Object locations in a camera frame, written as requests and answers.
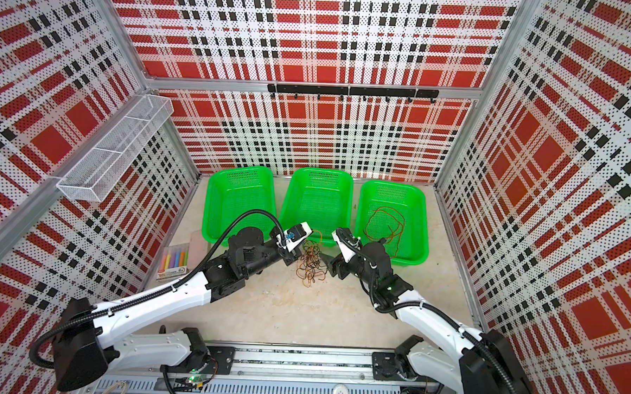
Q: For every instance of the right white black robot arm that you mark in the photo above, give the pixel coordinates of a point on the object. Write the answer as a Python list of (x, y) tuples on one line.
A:
[(462, 358)]

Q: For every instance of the green plastic basket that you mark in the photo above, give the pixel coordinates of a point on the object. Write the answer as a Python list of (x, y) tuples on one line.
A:
[(320, 197), (230, 193), (397, 214)]

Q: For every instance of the right green plastic basket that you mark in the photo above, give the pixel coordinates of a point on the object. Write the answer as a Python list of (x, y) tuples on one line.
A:
[(397, 214)]

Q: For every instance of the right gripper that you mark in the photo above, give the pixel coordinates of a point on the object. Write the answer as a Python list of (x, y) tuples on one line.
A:
[(337, 264)]

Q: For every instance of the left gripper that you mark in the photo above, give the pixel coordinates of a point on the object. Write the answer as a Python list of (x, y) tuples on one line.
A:
[(292, 257)]

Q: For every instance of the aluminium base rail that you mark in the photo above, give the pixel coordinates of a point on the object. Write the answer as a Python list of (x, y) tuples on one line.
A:
[(277, 369)]

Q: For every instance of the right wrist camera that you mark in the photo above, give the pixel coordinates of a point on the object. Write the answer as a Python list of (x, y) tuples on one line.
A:
[(349, 245)]

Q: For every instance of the colourful marker box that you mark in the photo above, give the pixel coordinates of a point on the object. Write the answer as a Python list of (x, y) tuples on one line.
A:
[(177, 261)]

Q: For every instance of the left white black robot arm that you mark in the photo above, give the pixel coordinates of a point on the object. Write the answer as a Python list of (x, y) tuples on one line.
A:
[(91, 340)]

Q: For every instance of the white wire mesh shelf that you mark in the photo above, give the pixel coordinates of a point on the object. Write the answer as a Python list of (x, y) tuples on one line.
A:
[(98, 172)]

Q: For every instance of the black hook rail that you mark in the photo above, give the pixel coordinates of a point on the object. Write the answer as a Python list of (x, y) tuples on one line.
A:
[(357, 91)]

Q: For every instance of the left green plastic basket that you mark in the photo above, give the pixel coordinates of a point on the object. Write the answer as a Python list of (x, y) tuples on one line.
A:
[(230, 193)]

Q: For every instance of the middle green plastic basket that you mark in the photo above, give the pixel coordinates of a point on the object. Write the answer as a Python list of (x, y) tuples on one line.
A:
[(320, 197)]

